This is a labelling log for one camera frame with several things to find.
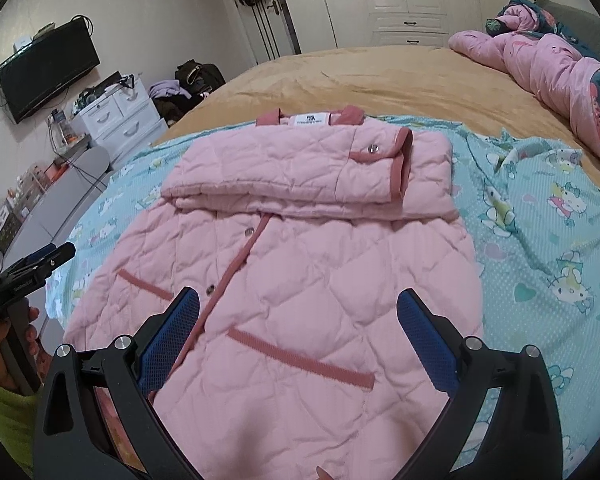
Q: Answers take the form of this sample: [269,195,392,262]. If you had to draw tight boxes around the white drawer chest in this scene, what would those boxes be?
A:
[72,72,167,161]

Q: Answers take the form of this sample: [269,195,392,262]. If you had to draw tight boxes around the dark clothes pile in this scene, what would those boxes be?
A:
[152,95,201,123]

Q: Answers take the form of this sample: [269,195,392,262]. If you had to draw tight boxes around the person's left forearm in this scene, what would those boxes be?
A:
[0,370,46,466]

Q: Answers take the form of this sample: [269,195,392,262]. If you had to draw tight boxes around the black cable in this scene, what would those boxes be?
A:
[52,152,108,191]

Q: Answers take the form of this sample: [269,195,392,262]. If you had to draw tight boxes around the grey desk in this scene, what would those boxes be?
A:
[0,147,108,281]

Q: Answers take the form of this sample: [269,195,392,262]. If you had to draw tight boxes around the black wall television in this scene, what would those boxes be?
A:
[0,17,101,125]

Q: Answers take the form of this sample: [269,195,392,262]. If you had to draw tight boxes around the grey padded headboard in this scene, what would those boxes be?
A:
[532,0,600,68]

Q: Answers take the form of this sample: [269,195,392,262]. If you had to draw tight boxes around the pink floral quilt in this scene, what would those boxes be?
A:
[448,0,600,183]

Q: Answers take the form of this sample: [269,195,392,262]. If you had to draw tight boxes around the white door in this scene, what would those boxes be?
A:
[222,0,301,66]

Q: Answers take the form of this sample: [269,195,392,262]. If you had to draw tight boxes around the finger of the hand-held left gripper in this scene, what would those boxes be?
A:
[40,241,77,274]
[2,243,59,275]

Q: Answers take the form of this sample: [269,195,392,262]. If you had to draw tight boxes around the white wardrobe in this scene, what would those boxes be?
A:
[290,0,518,53]

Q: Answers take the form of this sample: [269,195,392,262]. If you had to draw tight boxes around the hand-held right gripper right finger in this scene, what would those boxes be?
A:
[396,288,566,480]

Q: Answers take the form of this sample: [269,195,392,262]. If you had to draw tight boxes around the tan bed blanket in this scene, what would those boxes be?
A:
[152,45,600,196]

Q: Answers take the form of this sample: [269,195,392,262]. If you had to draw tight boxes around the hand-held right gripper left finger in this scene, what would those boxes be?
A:
[31,287,202,480]

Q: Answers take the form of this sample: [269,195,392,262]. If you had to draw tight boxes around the lavender cloth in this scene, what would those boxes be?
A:
[147,80,193,101]

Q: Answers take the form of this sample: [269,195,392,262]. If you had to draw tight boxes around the cartoon print blue sheet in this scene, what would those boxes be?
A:
[45,115,600,401]

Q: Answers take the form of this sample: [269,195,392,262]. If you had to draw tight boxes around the dark brown bag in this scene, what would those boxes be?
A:
[175,60,227,93]

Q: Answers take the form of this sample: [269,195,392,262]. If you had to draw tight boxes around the pink quilted jacket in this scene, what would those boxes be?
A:
[62,105,485,480]

